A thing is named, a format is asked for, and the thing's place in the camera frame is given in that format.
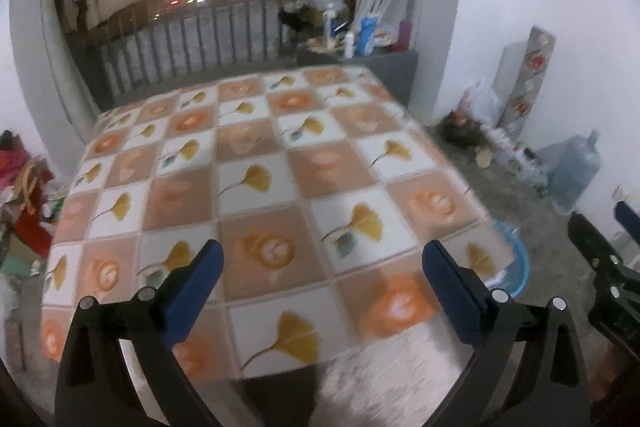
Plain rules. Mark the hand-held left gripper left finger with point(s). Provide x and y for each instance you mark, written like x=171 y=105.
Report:
x=195 y=294

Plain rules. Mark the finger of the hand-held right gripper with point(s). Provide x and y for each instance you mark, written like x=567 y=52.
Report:
x=629 y=218
x=592 y=247

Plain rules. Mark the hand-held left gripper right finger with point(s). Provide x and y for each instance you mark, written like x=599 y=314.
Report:
x=452 y=297

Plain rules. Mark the blue plastic basket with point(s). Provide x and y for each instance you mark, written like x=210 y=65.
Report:
x=520 y=257

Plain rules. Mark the cluster of small jars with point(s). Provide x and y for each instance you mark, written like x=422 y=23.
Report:
x=520 y=162

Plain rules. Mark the brown bag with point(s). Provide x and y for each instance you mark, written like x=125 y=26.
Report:
x=460 y=132

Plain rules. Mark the flower patterned roll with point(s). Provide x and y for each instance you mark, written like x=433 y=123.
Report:
x=530 y=77

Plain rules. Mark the white plastic bag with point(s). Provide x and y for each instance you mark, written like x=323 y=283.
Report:
x=480 y=102

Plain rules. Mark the grey upright board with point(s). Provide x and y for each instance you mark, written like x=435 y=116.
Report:
x=506 y=77

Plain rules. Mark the pile of colourful clothes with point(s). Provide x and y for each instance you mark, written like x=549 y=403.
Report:
x=25 y=207

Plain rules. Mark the grey low cabinet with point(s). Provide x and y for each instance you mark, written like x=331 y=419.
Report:
x=395 y=72

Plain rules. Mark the metal balcony railing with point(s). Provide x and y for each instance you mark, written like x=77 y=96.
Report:
x=200 y=37

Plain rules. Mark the pink cup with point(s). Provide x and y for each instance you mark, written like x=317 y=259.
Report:
x=405 y=37

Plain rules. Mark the small white bottle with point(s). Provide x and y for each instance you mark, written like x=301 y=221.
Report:
x=349 y=46

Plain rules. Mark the blue detergent bottle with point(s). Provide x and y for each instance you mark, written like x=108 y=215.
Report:
x=366 y=37

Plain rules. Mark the black bag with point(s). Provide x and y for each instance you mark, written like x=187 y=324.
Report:
x=292 y=18

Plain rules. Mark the tall white spray bottle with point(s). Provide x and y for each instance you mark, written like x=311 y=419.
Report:
x=330 y=22

